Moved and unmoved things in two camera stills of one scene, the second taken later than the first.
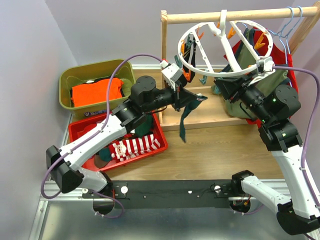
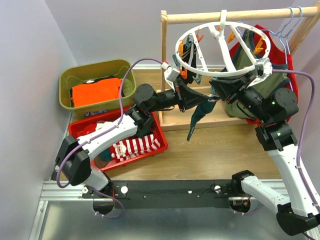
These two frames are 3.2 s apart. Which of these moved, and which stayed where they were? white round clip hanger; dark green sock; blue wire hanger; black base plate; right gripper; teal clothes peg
Moved: teal clothes peg; dark green sock
Stayed: right gripper; white round clip hanger; black base plate; blue wire hanger
